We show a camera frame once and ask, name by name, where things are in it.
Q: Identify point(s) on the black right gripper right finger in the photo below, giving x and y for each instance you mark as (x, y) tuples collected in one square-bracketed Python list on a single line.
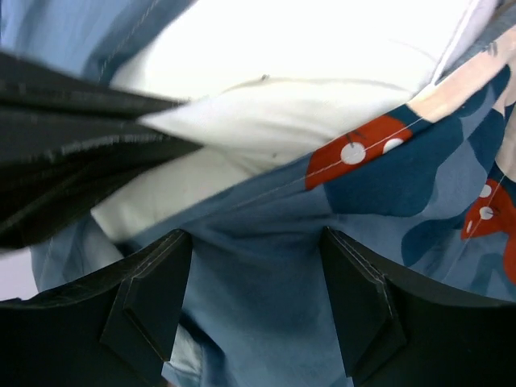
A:
[(396, 327)]

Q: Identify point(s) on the white pillow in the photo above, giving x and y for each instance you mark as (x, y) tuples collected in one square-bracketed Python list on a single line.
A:
[(266, 82)]

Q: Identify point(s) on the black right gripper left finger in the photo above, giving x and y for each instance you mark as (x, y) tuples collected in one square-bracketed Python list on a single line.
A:
[(113, 327)]

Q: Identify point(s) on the blue cartoon pillowcase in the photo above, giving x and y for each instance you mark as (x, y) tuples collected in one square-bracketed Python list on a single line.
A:
[(259, 193)]

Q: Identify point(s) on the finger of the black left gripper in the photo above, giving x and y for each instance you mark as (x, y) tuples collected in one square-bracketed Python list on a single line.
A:
[(68, 144)]

